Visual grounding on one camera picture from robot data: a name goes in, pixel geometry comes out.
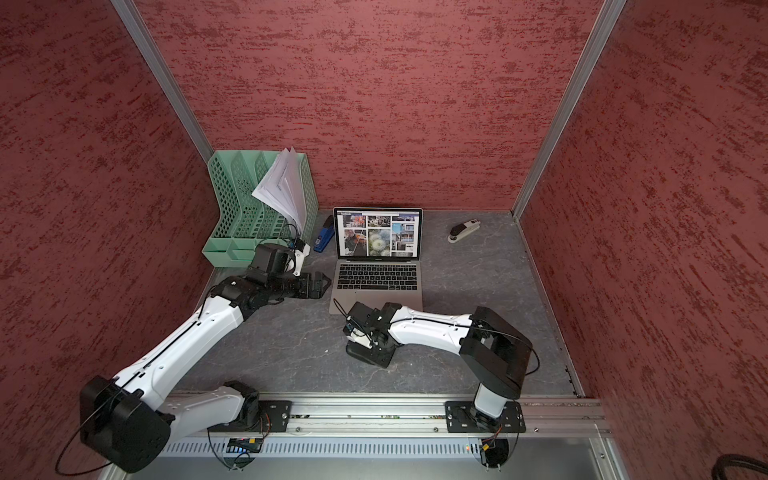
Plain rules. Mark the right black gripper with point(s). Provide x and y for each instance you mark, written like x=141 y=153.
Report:
x=382 y=360

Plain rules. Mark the blue stapler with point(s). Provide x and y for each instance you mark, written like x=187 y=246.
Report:
x=325 y=235

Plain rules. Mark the beige black stapler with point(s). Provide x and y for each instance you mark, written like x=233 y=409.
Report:
x=462 y=230

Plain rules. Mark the white paper stack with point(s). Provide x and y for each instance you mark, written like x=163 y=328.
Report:
x=282 y=189

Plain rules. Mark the green plastic file organizer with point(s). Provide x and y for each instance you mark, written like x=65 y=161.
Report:
x=244 y=220

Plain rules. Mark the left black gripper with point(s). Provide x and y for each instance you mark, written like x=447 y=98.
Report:
x=317 y=291

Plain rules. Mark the right aluminium corner post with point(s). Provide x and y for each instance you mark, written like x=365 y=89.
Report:
x=605 y=22

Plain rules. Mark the aluminium front rail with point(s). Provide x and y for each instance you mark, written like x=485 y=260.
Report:
x=424 y=415

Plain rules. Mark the white perforated cable duct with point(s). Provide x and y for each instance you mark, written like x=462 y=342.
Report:
x=314 y=448

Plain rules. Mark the aluminium corner post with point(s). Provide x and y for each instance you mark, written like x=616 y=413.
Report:
x=605 y=22
x=139 y=32

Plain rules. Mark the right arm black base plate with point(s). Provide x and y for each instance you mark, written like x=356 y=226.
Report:
x=463 y=417

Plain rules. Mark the left aluminium corner post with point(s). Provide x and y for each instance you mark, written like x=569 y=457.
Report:
x=139 y=32

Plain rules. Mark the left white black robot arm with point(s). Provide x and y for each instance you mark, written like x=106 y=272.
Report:
x=129 y=418

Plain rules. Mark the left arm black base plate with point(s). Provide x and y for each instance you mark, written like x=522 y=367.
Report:
x=273 y=416

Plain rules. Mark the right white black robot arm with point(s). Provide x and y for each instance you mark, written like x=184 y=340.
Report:
x=494 y=351

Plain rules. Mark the silver open laptop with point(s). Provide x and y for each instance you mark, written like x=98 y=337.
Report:
x=378 y=257

